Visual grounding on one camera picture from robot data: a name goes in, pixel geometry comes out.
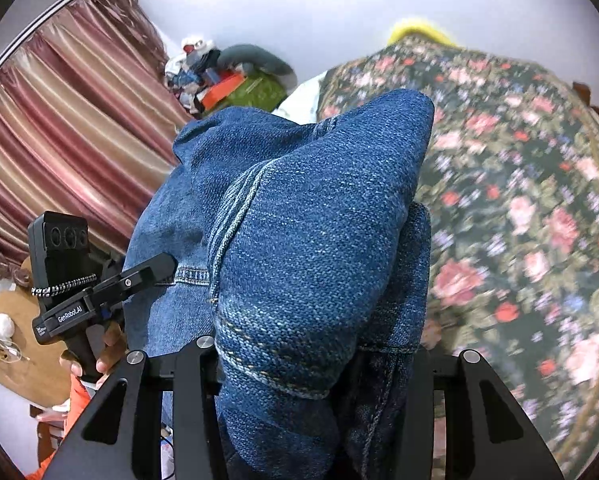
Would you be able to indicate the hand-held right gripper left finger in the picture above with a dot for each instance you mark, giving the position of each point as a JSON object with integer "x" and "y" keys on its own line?
{"x": 194, "y": 400}

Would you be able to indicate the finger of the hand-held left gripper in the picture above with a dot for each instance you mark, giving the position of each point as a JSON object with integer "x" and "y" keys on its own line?
{"x": 147, "y": 272}

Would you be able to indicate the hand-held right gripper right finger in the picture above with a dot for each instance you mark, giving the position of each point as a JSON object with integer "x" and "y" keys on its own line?
{"x": 419, "y": 420}

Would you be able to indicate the blue denim jacket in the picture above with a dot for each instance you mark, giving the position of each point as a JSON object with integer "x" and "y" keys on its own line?
{"x": 304, "y": 240}

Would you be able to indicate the person's left hand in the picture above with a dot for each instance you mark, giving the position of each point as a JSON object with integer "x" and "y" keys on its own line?
{"x": 112, "y": 350}

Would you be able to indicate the brown wooden board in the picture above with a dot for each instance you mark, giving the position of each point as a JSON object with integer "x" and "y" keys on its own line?
{"x": 24, "y": 370}

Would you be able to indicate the red striped curtain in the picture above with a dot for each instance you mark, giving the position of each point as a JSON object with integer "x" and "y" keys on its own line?
{"x": 69, "y": 120}

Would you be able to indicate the orange box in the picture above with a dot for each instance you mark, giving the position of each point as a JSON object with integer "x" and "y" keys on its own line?
{"x": 222, "y": 91}

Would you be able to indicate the pile of small clutter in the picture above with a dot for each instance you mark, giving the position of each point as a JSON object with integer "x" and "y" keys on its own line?
{"x": 189, "y": 70}

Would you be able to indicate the green bag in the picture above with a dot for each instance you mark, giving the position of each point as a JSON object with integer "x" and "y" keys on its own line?
{"x": 259, "y": 92}

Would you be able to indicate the dark floral blanket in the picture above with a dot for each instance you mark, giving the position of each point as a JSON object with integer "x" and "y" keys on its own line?
{"x": 519, "y": 220}

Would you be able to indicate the white cloth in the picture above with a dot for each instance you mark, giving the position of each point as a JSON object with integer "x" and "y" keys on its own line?
{"x": 302, "y": 97}

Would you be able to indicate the grey neck pillow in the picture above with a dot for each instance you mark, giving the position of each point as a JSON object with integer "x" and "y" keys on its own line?
{"x": 264, "y": 57}

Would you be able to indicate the yellow plush blanket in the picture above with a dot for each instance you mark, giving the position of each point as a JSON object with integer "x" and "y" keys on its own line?
{"x": 419, "y": 27}

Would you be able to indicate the wooden headboard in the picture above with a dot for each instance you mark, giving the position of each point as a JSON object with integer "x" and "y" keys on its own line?
{"x": 587, "y": 94}

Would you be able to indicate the white curtain rail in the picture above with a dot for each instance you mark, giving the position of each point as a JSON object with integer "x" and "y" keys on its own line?
{"x": 44, "y": 22}

